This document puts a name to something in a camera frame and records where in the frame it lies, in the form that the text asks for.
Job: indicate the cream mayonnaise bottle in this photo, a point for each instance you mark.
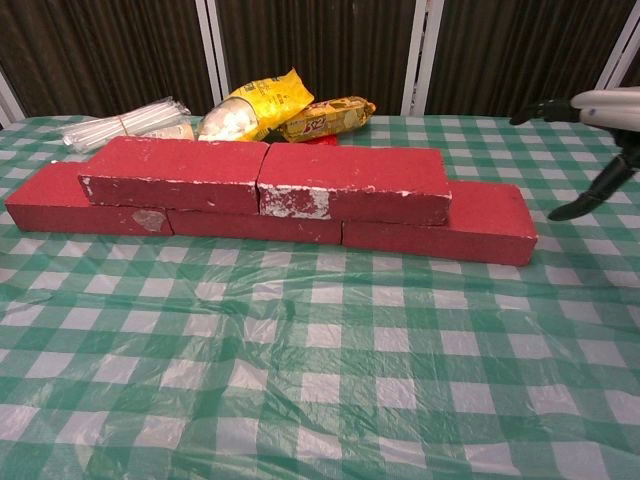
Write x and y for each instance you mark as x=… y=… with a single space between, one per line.
x=175 y=132

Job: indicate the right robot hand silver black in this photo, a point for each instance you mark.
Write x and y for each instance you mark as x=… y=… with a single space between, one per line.
x=610 y=105

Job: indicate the red foam brick white-scuffed edges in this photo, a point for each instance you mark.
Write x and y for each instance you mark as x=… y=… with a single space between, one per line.
x=175 y=160

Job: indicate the red foam brick white chipped corner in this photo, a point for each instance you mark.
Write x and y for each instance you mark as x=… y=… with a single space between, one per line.
x=350 y=170

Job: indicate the dark brown partition screen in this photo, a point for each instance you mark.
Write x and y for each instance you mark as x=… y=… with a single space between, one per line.
x=632 y=70
x=320 y=40
x=100 y=50
x=520 y=50

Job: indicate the yellow snack bag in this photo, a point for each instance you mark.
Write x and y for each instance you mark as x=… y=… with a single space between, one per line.
x=270 y=100

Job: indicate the bundle of clear straws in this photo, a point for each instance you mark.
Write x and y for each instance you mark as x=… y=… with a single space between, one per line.
x=115 y=122

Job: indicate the red foam brick grey patch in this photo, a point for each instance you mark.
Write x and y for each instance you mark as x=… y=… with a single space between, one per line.
x=50 y=200

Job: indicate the yellow biscuit packet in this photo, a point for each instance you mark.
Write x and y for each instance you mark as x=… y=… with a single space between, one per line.
x=330 y=117

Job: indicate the green white checked tablecloth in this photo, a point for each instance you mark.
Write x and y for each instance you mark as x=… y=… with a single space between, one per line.
x=310 y=375

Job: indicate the flat red card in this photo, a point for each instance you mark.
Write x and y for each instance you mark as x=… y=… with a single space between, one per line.
x=322 y=141

